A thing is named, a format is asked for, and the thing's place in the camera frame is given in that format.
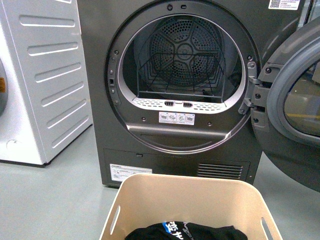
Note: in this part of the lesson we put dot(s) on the white washing machine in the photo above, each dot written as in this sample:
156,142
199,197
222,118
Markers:
44,92

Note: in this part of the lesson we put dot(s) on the black wire drying rack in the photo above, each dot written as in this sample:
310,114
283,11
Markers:
183,65

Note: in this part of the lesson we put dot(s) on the dark grey tumble dryer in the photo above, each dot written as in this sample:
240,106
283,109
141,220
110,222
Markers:
136,134

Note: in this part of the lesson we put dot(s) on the black printed t-shirt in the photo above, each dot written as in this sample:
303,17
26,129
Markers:
179,230

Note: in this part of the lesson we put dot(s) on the beige plastic laundry hamper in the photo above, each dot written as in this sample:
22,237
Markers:
146,199

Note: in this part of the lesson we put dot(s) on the open grey dryer door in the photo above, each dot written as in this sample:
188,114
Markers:
285,115

